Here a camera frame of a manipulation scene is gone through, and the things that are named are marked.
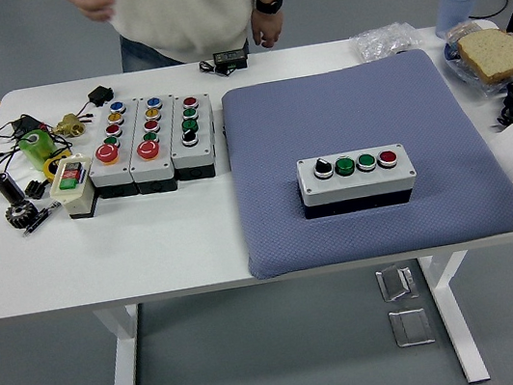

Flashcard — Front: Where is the person's right hand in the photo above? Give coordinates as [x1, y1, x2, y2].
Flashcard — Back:
[62, 0, 119, 28]

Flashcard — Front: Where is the white table leg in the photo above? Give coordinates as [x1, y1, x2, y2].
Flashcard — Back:
[90, 302, 152, 385]
[418, 249, 491, 385]

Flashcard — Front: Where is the yellow tape roll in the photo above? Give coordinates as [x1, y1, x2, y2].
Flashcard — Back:
[39, 151, 74, 184]

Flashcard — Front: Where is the grey five-button emergency-stop box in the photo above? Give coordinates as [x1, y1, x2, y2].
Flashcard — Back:
[76, 96, 155, 203]
[118, 92, 188, 197]

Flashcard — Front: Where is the black digital meter with cable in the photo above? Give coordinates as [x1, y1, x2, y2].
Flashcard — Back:
[196, 45, 254, 83]

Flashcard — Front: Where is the metal floor plate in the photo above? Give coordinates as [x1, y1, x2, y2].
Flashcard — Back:
[386, 305, 436, 350]

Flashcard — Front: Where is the black servo with wires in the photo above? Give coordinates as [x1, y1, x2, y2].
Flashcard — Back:
[72, 83, 117, 118]

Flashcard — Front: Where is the open metal floor socket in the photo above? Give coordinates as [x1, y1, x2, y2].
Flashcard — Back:
[374, 261, 420, 305]

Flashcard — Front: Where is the grey four-button control box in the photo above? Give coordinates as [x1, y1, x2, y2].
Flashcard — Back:
[162, 91, 225, 184]
[293, 141, 423, 222]

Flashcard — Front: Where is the person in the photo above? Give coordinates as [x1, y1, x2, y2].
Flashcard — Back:
[108, 0, 267, 76]

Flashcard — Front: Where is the black red wired module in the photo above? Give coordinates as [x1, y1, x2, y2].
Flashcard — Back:
[9, 111, 49, 140]

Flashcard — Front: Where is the black cylinder capacitor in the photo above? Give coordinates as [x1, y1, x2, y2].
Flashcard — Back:
[0, 169, 28, 207]

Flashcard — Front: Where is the black wrist watch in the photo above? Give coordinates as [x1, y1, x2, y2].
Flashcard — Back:
[254, 0, 286, 17]

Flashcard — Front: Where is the black metal gear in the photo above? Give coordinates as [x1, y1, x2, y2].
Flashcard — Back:
[3, 198, 41, 233]

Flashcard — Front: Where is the cream red-green switch box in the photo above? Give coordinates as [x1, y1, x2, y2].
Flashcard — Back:
[43, 151, 103, 225]

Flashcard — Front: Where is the green translucent roll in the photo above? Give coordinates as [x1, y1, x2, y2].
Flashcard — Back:
[15, 126, 61, 173]

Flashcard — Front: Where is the blue-grey quilted mat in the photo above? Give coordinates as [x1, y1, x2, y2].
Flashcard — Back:
[216, 35, 513, 284]

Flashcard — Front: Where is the black finned heat sink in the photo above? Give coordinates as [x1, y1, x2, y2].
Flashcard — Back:
[22, 177, 52, 202]

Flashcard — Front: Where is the clear plastic bread bag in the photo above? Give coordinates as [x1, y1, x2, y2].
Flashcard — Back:
[438, 14, 513, 100]

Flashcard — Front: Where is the bread slice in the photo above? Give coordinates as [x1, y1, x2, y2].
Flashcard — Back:
[455, 25, 513, 90]

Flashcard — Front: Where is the clear bubble plastic bag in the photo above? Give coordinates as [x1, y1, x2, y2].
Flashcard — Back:
[348, 18, 426, 66]

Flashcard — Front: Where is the brass valve fitting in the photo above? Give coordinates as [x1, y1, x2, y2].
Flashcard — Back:
[48, 111, 89, 143]

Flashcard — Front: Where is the black pen tool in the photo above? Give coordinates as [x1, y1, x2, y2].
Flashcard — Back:
[17, 200, 65, 239]

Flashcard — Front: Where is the person's left hand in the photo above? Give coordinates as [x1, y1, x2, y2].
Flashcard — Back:
[248, 7, 288, 51]

